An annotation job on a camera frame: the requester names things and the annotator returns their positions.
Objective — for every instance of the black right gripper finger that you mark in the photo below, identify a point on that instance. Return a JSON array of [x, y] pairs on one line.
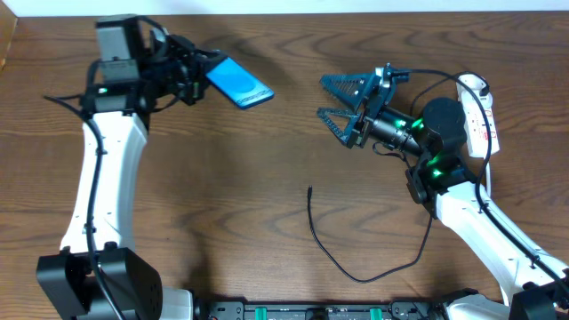
[[351, 90], [341, 123]]

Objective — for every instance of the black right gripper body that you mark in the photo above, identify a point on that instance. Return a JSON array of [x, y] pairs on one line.
[[365, 112]]

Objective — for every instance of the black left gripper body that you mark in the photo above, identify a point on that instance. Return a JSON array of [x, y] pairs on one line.
[[196, 79]]

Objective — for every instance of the blue Galaxy smartphone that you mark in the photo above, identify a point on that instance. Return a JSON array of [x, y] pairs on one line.
[[240, 86]]

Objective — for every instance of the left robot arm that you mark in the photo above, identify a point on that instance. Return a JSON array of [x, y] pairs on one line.
[[97, 274]]

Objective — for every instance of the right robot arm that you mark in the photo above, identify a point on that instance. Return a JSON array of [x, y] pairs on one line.
[[452, 141]]

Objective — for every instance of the white charger plug adapter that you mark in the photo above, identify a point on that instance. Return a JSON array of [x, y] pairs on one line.
[[477, 84]]

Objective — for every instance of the white power strip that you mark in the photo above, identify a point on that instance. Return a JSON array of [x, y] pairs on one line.
[[475, 125]]

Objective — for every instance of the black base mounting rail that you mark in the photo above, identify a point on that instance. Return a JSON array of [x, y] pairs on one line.
[[242, 310]]

